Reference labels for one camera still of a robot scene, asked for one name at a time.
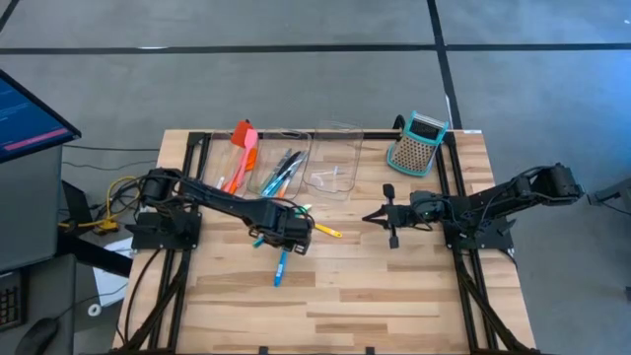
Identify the pink icing spatula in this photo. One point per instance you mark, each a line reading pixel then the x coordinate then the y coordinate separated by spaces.
pixel 231 186

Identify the pink silicone spoon spatula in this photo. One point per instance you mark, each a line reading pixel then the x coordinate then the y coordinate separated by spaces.
pixel 250 138

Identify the black keyboard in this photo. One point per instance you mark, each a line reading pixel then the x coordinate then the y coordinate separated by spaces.
pixel 10 301

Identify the computer monitor blue screen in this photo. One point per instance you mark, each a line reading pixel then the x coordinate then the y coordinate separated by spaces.
pixel 29 123

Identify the large orange silicone spoon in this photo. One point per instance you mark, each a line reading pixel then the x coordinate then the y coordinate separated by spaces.
pixel 252 159

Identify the black clamp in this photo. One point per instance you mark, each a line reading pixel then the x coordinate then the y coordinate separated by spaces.
pixel 398 122

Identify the white paper sheet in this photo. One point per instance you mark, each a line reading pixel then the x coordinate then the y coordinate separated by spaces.
pixel 111 291

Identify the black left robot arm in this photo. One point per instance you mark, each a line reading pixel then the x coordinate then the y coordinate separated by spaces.
pixel 222 199

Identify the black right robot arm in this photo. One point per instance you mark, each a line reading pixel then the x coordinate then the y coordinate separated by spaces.
pixel 493 202

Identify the blue silicone spoon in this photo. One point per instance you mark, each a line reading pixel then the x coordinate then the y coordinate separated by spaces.
pixel 280 268

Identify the black computer mouse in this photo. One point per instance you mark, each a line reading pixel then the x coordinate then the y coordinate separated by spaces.
pixel 37 337

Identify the white table label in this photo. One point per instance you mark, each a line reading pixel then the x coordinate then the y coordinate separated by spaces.
pixel 472 131

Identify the white tape roll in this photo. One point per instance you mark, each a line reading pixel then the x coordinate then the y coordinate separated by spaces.
pixel 90 309

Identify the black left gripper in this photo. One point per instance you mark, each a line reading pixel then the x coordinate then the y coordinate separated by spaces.
pixel 291 229

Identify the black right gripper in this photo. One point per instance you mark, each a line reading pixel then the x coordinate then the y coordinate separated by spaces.
pixel 409 214

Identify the teal steel box grater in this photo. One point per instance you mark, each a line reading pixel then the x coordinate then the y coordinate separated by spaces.
pixel 414 153

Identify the black edge bracket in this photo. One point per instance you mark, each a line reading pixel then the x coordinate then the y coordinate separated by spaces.
pixel 263 351
pixel 370 351

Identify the black desk base beam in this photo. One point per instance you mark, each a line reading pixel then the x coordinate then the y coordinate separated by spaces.
pixel 93 254

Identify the clear plastic bin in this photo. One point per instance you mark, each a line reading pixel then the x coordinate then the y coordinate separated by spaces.
pixel 268 148
pixel 345 148
pixel 217 158

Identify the black floor stand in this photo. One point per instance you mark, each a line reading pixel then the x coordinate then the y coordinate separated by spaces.
pixel 613 191

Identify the yellow silicone spoon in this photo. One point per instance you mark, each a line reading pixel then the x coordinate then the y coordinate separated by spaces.
pixel 328 230

